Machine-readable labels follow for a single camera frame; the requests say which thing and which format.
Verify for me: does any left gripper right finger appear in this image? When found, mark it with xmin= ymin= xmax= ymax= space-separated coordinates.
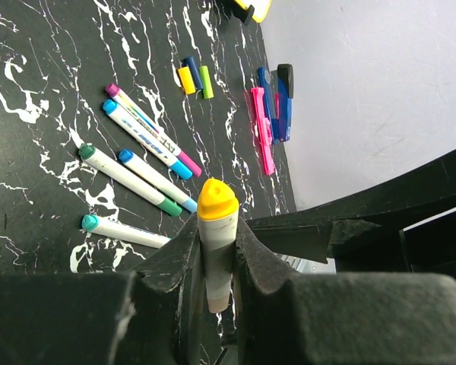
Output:
xmin=233 ymin=221 xmax=456 ymax=364

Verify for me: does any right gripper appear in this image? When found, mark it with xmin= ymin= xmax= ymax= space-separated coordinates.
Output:
xmin=313 ymin=149 xmax=456 ymax=272

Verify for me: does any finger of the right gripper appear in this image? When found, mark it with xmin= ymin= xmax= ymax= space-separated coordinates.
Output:
xmin=247 ymin=213 xmax=382 ymax=263

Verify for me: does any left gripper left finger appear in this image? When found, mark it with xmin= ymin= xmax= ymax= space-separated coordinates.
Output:
xmin=0 ymin=216 xmax=205 ymax=364

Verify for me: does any orange capped white marker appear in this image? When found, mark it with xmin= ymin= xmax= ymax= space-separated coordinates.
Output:
xmin=197 ymin=178 xmax=239 ymax=313

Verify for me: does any teal capped white marker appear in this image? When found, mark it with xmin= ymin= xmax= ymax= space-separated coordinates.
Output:
xmin=81 ymin=214 xmax=171 ymax=249

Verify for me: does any dark green capped marker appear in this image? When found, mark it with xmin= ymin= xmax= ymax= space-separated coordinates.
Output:
xmin=78 ymin=144 xmax=182 ymax=217

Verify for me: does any green pen cap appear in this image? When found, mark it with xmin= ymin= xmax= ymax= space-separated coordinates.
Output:
xmin=198 ymin=65 xmax=214 ymax=99

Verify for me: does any yellow pen cap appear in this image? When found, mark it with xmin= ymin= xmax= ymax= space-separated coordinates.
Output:
xmin=177 ymin=66 xmax=196 ymax=95

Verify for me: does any dark blue pen cap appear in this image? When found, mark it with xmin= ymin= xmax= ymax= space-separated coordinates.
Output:
xmin=183 ymin=56 xmax=204 ymax=90

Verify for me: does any pink clip tool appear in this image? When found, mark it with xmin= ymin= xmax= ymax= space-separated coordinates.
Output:
xmin=251 ymin=87 xmax=275 ymax=176

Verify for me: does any light blue capped marker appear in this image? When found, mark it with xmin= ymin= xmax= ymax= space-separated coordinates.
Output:
xmin=118 ymin=148 xmax=198 ymax=213

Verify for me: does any purple capped white marker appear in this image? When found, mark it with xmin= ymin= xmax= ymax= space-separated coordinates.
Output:
xmin=105 ymin=83 xmax=202 ymax=177

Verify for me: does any blue capped white marker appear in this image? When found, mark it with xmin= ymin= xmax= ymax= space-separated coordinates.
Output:
xmin=102 ymin=99 xmax=192 ymax=179

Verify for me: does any small whiteboard yellow frame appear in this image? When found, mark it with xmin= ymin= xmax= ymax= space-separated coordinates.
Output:
xmin=229 ymin=0 xmax=272 ymax=26

